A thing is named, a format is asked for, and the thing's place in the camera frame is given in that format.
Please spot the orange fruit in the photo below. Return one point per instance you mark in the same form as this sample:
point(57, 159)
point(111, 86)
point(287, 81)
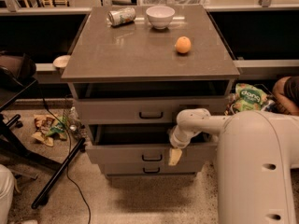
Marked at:
point(183, 45)

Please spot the black stand leg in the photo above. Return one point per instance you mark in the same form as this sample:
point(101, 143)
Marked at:
point(41, 197)

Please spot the small round dish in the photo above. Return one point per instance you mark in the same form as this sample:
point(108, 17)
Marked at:
point(61, 61)

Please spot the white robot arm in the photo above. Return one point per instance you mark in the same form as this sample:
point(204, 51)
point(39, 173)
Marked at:
point(256, 151)

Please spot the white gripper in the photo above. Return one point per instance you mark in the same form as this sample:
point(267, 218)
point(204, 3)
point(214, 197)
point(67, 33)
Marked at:
point(177, 141)

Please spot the snack wrappers on floor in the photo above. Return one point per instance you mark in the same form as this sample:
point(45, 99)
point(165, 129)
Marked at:
point(47, 127)

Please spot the white object bottom left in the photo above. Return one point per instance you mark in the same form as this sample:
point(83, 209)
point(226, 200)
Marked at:
point(7, 181)

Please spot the green snack bag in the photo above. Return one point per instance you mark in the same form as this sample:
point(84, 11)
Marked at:
point(248, 97)

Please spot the grey drawer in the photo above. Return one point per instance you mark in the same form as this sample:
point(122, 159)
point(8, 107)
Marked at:
point(142, 110)
point(191, 167)
point(116, 144)

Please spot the lying soda can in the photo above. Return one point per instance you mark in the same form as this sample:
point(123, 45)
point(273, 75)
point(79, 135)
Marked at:
point(121, 16)

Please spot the grey drawer cabinet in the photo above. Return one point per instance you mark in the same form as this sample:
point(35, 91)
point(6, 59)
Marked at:
point(136, 60)

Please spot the white bowl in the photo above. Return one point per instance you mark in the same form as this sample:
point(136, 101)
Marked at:
point(160, 16)

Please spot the black chair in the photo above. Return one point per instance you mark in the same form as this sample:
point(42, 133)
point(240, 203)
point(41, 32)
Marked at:
point(16, 77)

